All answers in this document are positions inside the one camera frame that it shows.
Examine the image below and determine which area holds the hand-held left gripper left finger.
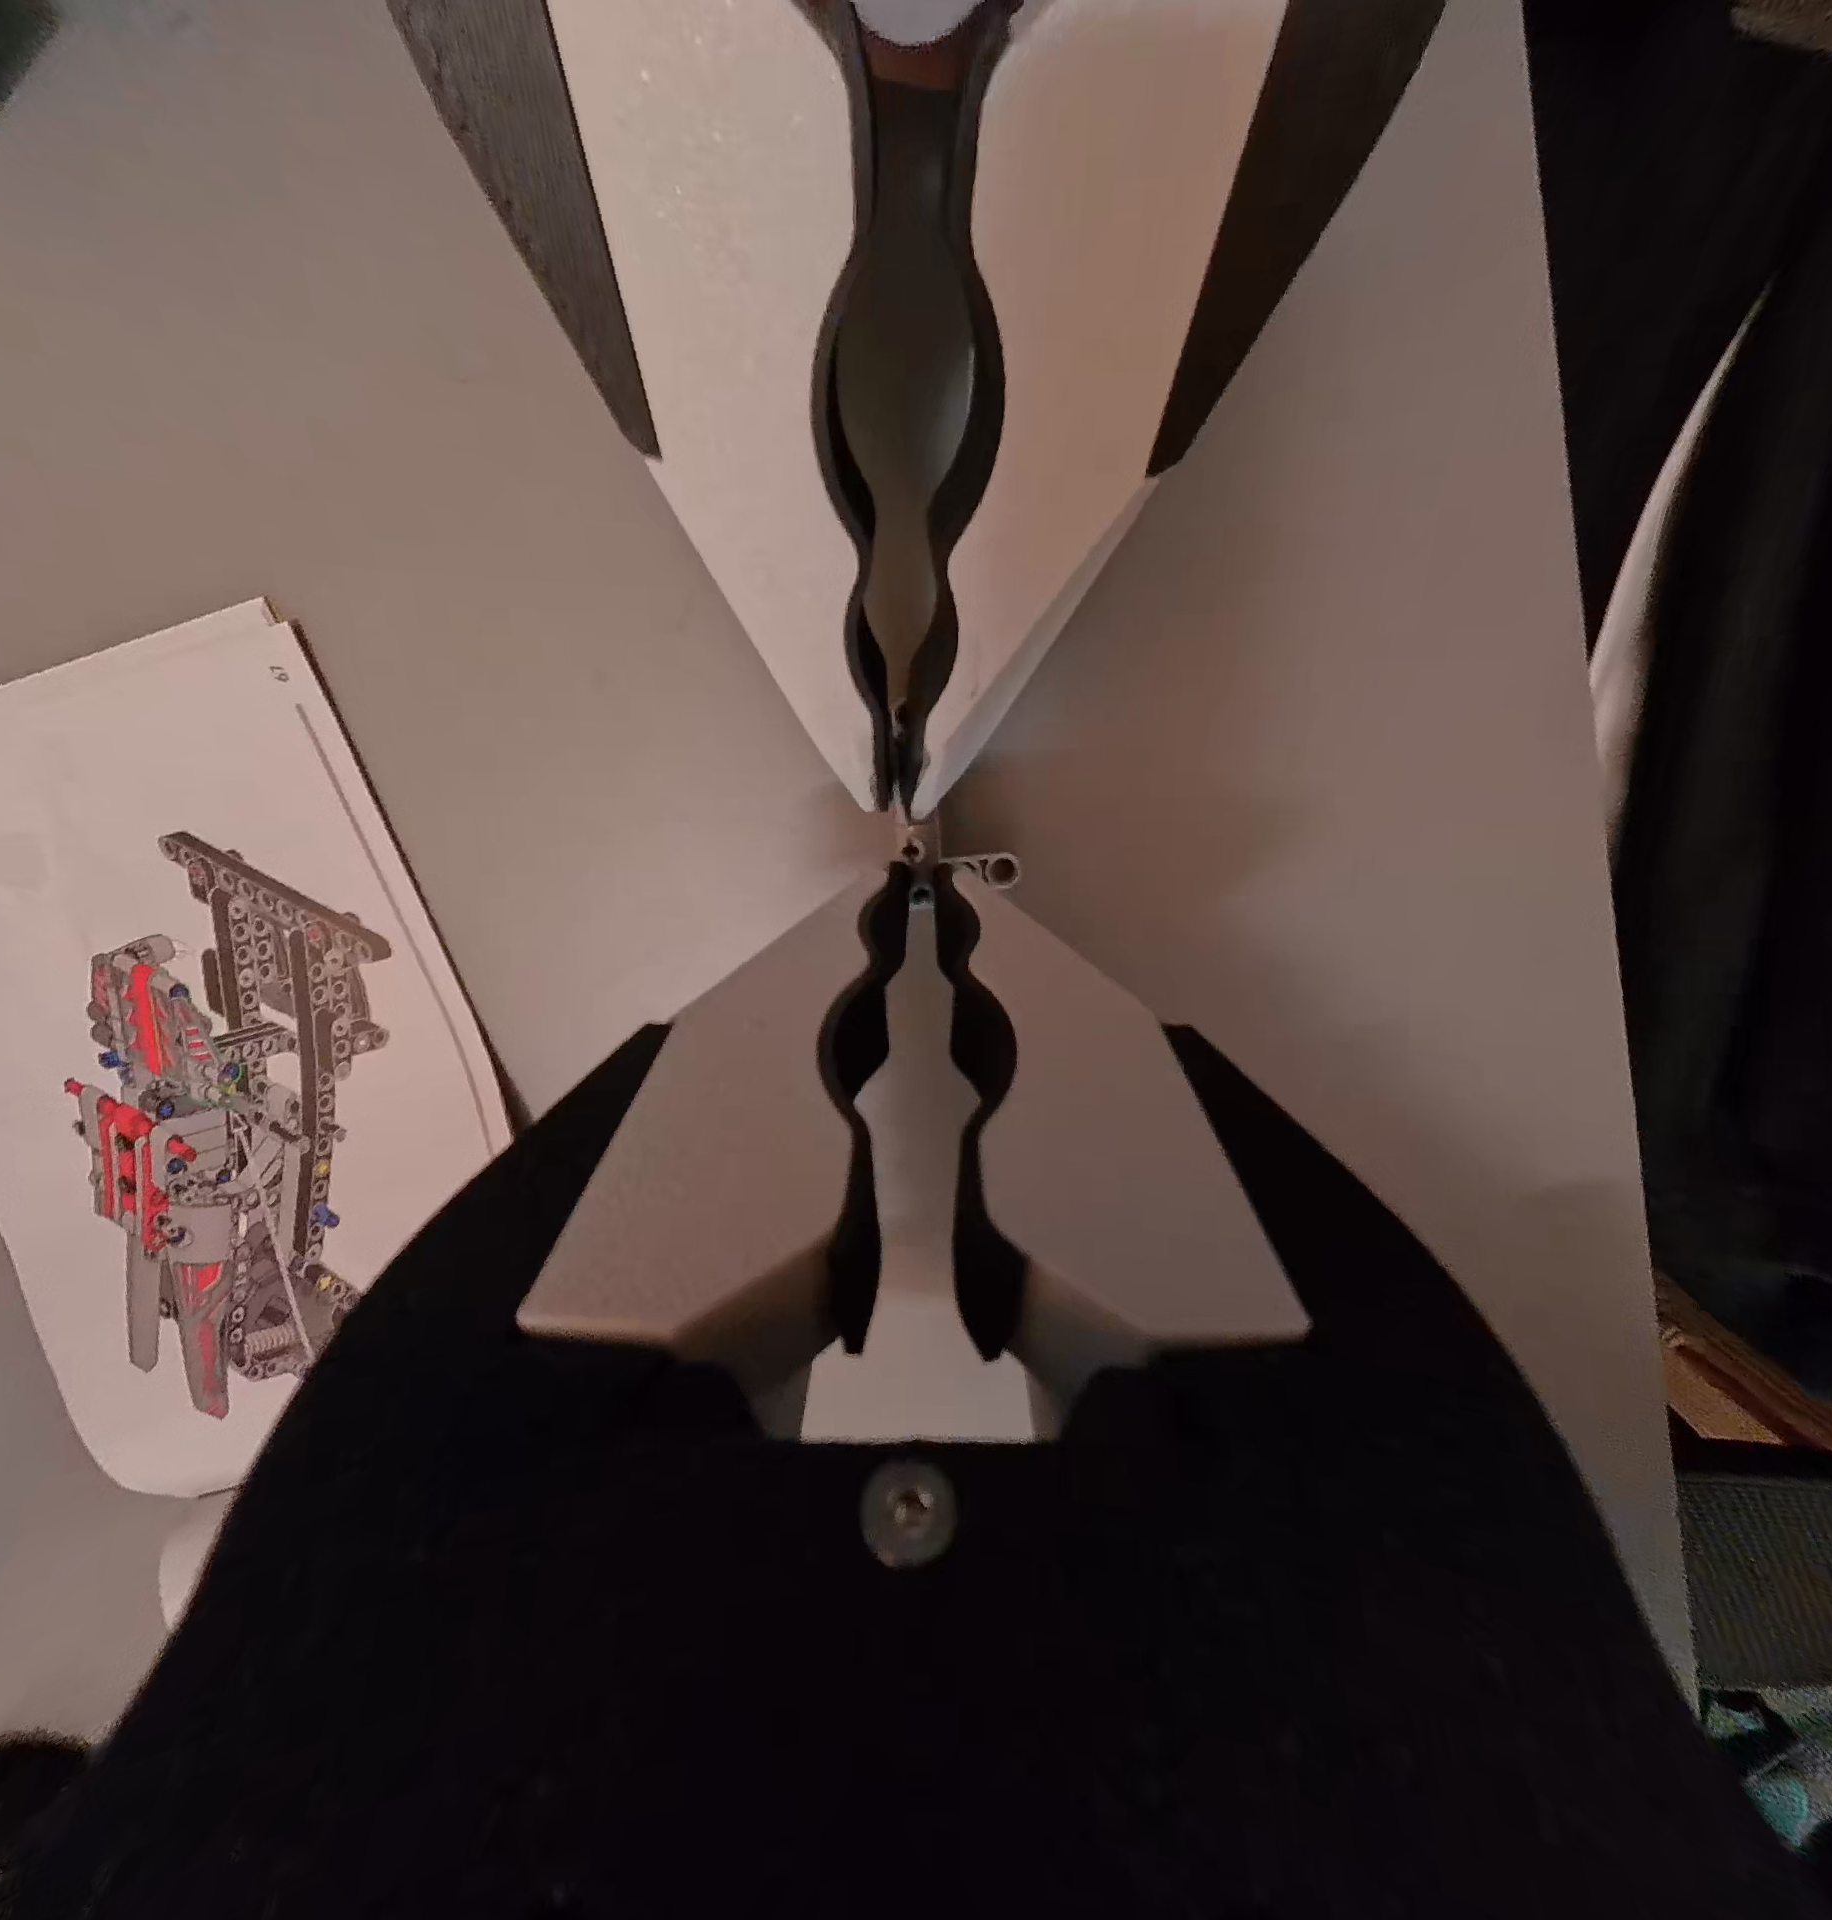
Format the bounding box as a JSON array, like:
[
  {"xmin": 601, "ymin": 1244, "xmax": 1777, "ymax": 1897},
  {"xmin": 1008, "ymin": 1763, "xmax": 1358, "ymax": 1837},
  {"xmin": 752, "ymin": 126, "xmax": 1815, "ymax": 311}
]
[{"xmin": 513, "ymin": 865, "xmax": 918, "ymax": 1441}]

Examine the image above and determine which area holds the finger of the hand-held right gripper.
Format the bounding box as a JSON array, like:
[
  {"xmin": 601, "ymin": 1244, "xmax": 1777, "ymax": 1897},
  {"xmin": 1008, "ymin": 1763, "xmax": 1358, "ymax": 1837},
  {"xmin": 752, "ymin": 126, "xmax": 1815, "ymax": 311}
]
[
  {"xmin": 904, "ymin": 0, "xmax": 1288, "ymax": 822},
  {"xmin": 543, "ymin": 0, "xmax": 922, "ymax": 816}
]

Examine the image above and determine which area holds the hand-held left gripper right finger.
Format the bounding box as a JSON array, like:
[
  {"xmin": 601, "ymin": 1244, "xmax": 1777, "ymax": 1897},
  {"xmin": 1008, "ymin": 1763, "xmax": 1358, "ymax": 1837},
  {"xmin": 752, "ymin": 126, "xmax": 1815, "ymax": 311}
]
[{"xmin": 922, "ymin": 870, "xmax": 1320, "ymax": 1434}]

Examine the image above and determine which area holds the grey toy brick beam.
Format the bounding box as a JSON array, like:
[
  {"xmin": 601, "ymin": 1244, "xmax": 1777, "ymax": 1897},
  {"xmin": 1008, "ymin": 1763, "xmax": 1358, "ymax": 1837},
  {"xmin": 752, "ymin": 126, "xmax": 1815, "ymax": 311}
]
[{"xmin": 898, "ymin": 839, "xmax": 1026, "ymax": 909}]

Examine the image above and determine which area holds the brown wooden furniture part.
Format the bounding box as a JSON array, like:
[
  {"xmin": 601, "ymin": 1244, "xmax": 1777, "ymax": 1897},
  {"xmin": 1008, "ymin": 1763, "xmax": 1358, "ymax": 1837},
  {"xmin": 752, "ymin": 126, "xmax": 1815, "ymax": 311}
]
[{"xmin": 1654, "ymin": 1271, "xmax": 1832, "ymax": 1460}]

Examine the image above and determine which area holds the white curved chair part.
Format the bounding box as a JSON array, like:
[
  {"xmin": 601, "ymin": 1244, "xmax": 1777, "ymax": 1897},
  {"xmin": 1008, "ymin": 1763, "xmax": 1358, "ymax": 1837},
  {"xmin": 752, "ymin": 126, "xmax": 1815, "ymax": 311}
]
[{"xmin": 1588, "ymin": 284, "xmax": 1780, "ymax": 858}]

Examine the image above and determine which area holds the toy brick instruction booklet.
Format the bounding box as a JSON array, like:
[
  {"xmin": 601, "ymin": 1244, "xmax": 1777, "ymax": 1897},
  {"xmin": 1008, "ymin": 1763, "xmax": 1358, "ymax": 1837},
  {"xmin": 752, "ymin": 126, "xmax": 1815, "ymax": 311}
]
[{"xmin": 0, "ymin": 595, "xmax": 519, "ymax": 1499}]

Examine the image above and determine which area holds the teal cloth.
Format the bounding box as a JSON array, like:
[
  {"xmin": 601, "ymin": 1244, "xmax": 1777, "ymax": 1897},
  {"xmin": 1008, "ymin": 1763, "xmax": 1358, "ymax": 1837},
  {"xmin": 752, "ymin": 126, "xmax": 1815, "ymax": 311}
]
[{"xmin": 1699, "ymin": 1676, "xmax": 1832, "ymax": 1866}]

